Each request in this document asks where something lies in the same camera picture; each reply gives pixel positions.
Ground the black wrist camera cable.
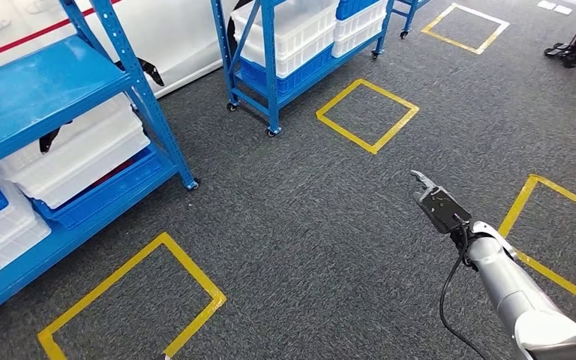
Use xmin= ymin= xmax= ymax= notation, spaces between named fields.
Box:
xmin=439 ymin=218 xmax=493 ymax=360

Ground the red barrier belt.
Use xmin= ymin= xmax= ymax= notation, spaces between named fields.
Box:
xmin=0 ymin=0 xmax=123 ymax=68

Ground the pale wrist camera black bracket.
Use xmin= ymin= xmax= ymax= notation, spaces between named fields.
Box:
xmin=412 ymin=184 xmax=473 ymax=236

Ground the red item in bin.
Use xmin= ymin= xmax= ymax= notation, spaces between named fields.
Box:
xmin=88 ymin=157 xmax=139 ymax=189

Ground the blue wheeled shelf rack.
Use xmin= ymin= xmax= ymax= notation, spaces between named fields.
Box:
xmin=392 ymin=0 xmax=433 ymax=41
xmin=209 ymin=0 xmax=396 ymax=138

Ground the small black plastic piece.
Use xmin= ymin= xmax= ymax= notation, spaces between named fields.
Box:
xmin=115 ymin=56 xmax=167 ymax=88

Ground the white floor marker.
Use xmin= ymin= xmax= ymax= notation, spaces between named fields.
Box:
xmin=536 ymin=0 xmax=574 ymax=16

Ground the yellow floor tape rectangle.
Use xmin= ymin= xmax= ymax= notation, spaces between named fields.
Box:
xmin=315 ymin=77 xmax=421 ymax=155
xmin=497 ymin=173 xmax=576 ymax=316
xmin=37 ymin=232 xmax=228 ymax=360

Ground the blue steel shelf rack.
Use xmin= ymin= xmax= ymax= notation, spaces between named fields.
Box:
xmin=0 ymin=0 xmax=201 ymax=329

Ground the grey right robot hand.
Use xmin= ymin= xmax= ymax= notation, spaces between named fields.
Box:
xmin=409 ymin=169 xmax=439 ymax=194

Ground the white car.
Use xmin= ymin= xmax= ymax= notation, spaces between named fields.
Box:
xmin=0 ymin=0 xmax=249 ymax=101

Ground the black floor stand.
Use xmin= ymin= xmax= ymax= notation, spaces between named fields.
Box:
xmin=543 ymin=0 xmax=576 ymax=70

